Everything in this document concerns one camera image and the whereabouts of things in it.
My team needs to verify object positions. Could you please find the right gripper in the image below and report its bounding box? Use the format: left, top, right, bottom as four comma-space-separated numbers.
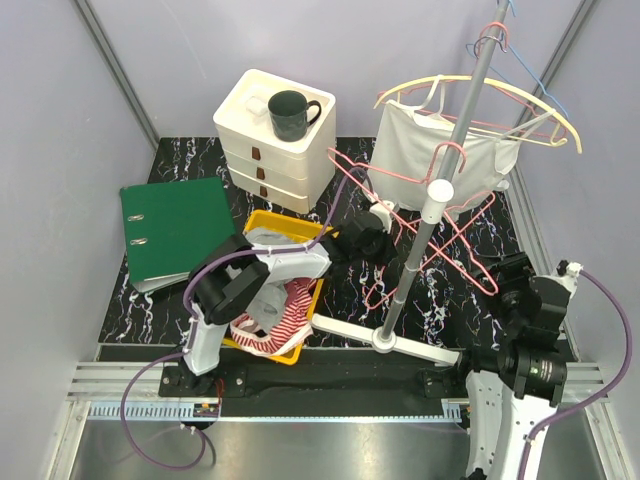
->
467, 249, 535, 332

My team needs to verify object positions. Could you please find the pink hanger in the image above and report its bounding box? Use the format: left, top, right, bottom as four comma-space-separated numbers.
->
327, 142, 501, 297
377, 22, 569, 149
363, 192, 499, 311

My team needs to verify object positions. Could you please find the pink hanger top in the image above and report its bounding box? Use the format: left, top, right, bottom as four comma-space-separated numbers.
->
327, 142, 501, 297

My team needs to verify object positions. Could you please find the red white striped tank top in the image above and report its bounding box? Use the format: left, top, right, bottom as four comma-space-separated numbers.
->
230, 278, 317, 357

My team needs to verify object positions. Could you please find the grey sock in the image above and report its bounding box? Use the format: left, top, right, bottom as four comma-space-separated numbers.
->
245, 227, 294, 336

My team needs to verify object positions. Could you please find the light blue wire hanger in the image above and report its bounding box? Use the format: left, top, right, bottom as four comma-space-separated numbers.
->
488, 28, 563, 109

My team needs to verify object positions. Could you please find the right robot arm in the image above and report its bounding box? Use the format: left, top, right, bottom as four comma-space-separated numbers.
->
453, 252, 581, 479

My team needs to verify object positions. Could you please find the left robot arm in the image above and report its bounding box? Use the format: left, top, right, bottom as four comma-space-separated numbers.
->
180, 212, 396, 396

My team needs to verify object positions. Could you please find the cream plastic hanger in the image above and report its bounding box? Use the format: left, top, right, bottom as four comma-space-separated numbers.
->
373, 74, 583, 154

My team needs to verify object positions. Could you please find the grey clothes rack pole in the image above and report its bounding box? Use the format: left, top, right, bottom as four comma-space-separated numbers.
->
374, 25, 500, 348

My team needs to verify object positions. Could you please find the yellow plastic tray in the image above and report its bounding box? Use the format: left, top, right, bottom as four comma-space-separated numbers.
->
223, 210, 323, 366

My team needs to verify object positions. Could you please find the white drawer unit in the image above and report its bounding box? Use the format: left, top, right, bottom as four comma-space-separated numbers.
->
213, 69, 336, 214

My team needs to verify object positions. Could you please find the white rack base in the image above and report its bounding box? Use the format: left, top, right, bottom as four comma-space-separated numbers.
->
311, 314, 460, 366

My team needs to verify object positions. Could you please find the dark green mug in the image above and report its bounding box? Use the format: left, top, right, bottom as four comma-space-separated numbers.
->
267, 90, 322, 142

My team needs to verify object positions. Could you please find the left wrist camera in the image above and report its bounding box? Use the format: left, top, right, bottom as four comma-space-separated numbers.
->
369, 200, 397, 233

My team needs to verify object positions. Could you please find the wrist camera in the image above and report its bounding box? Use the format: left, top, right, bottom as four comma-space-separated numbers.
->
556, 260, 583, 291
369, 200, 397, 233

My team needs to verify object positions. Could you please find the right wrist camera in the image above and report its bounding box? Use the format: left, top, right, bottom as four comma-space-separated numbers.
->
556, 260, 583, 291

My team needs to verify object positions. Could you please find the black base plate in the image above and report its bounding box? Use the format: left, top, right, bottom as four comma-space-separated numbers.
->
159, 348, 468, 419

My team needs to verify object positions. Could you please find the green ring binder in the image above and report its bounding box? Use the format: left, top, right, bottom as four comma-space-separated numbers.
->
120, 177, 236, 294

